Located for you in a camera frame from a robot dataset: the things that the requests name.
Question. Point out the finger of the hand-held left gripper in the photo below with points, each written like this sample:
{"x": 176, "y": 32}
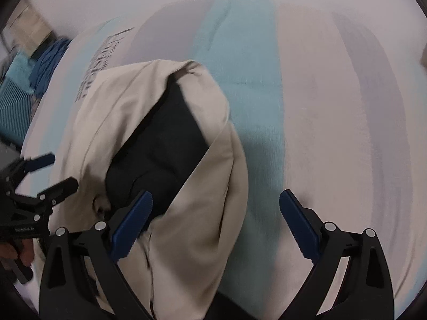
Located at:
{"x": 60, "y": 190}
{"x": 40, "y": 161}

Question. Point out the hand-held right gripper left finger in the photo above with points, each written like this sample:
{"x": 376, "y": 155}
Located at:
{"x": 133, "y": 225}

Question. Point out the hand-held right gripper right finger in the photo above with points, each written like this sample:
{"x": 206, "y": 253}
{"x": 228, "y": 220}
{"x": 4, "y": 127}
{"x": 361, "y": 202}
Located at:
{"x": 297, "y": 226}

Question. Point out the beige and black jacket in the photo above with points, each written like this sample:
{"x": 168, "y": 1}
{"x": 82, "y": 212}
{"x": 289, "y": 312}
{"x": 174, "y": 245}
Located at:
{"x": 200, "y": 240}

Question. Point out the person's left hand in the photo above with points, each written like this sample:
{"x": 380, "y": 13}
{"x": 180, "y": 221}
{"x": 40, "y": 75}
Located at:
{"x": 24, "y": 253}

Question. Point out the teal striped cloth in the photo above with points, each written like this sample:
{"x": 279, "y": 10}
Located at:
{"x": 13, "y": 101}

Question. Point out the blue garment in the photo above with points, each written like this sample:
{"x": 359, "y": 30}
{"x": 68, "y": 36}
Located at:
{"x": 50, "y": 61}

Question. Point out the striped bed sheet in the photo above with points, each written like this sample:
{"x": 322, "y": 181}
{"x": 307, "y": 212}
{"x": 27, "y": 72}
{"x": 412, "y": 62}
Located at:
{"x": 317, "y": 106}

